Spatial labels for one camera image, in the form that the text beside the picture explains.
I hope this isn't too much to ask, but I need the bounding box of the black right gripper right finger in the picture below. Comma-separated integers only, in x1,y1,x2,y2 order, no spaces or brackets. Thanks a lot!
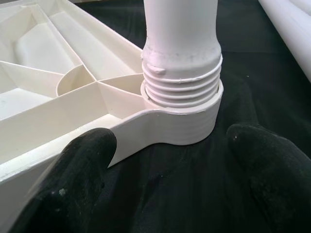
225,123,311,233

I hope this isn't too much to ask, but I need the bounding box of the white plastic table leg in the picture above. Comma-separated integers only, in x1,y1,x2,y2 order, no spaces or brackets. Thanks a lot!
140,0,223,109
258,0,311,82

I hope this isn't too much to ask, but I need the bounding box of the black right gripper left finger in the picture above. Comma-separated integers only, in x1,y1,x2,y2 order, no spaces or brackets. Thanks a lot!
0,128,118,233

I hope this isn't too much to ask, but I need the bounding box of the black table cloth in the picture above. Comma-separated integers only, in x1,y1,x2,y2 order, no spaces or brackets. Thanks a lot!
65,0,311,233

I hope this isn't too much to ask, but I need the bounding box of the white plastic table top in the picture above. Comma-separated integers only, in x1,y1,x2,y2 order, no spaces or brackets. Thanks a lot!
0,0,224,195

